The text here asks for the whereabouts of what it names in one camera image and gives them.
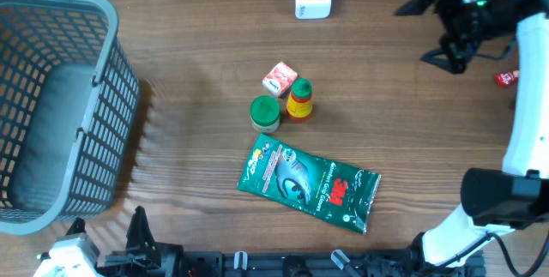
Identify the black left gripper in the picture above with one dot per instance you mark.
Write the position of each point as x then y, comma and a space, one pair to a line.
141, 244

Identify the red Nescafe sachet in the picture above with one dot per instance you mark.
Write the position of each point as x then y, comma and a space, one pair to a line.
506, 79

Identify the red chilli sauce bottle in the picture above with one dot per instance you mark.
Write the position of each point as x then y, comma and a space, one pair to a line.
299, 104

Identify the small red white box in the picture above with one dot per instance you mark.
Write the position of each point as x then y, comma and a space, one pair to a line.
279, 79

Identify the green lid jar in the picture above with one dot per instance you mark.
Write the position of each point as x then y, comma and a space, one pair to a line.
265, 114

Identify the green 3M gloves packet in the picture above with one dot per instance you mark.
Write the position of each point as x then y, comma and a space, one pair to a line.
329, 190

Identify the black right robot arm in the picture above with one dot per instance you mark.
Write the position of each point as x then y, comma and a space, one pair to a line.
493, 202

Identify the grey plastic shopping basket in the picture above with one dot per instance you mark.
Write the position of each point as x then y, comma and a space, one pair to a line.
68, 101

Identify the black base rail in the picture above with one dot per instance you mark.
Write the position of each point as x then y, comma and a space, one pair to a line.
215, 263

